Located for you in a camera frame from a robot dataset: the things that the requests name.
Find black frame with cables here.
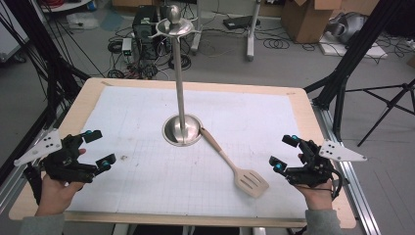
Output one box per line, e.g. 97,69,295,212
0,0,91,185

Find white metal stand legs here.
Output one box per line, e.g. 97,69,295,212
190,0,262,62

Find white foam board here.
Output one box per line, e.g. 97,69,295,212
318,31,390,60

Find white grid mat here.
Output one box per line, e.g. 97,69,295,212
66,85,309,219

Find beige slotted spatula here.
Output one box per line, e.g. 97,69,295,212
199,127,270,200

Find white power adapter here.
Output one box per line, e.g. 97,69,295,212
120,37,134,64

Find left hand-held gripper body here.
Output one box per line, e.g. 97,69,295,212
13,128,99,184

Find black tripod stand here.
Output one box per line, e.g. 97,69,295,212
302,0,415,148

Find coiled black cable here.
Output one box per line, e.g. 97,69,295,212
262,37,291,51

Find black computer tower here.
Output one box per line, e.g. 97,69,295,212
131,5,161,61

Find steel utensil stand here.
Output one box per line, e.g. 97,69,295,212
149,4,204,148

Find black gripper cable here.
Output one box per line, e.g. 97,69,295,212
330,168,345,201

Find clear plastic bag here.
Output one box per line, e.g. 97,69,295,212
66,12,100,30

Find person's right hand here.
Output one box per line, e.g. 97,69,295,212
296,153,335,212

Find flat black device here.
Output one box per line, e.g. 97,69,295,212
222,15,261,30

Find aluminium rail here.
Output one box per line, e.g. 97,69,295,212
311,103,382,235

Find grey helmet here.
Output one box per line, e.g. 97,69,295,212
325,12,369,45

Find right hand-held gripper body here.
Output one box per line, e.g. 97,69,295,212
285,138,368,189

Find large cardboard box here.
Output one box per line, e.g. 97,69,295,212
281,0,343,45

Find black wrist strap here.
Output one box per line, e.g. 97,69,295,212
23,165,44,206

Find person's left hand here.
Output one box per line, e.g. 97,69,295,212
34,147,88,217

